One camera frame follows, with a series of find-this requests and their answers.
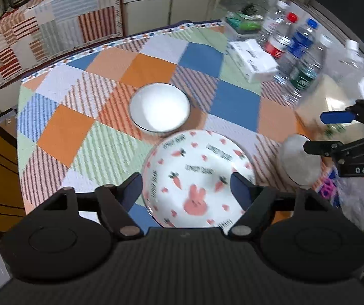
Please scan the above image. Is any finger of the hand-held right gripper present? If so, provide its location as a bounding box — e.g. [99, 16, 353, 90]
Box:
[320, 99, 364, 128]
[303, 132, 364, 166]

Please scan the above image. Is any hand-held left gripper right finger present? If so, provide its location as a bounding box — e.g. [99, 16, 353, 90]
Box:
[228, 172, 329, 239]

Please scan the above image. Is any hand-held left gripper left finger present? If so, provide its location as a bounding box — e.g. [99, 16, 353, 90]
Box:
[36, 172, 145, 239]

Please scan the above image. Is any white ribbed bowl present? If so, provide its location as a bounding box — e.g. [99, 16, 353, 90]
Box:
[279, 133, 322, 187]
[128, 83, 191, 134]

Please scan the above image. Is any white plate with pink rabbit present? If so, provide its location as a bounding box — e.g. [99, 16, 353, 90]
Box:
[141, 129, 256, 228]

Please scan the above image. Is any bag of rice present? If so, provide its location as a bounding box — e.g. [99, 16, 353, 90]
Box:
[295, 74, 364, 141]

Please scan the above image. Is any water bottle green label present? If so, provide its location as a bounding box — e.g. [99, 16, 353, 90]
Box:
[288, 35, 333, 103]

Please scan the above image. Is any large clear plastic jug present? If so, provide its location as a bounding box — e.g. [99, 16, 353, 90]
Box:
[328, 40, 364, 102]

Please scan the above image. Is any water bottle blue cap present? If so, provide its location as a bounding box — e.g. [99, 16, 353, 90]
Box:
[277, 18, 319, 77]

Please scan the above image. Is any patchwork tablecloth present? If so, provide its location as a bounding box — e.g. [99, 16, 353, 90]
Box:
[17, 19, 340, 226]

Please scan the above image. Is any water bottle red cap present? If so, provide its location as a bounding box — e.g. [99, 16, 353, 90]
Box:
[266, 12, 298, 60]

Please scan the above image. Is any white tissue box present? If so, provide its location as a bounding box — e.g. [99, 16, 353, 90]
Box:
[228, 38, 279, 83]

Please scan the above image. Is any clear water bottle white cap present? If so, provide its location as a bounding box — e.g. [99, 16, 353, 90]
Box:
[260, 0, 292, 50]

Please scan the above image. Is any green plastic basket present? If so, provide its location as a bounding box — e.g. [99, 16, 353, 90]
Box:
[225, 4, 264, 34]

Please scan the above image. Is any white base cabinet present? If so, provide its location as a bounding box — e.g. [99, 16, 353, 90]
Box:
[122, 0, 221, 36]

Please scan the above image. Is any patchwork counter cloth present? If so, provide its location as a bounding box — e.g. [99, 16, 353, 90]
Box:
[0, 0, 124, 101]

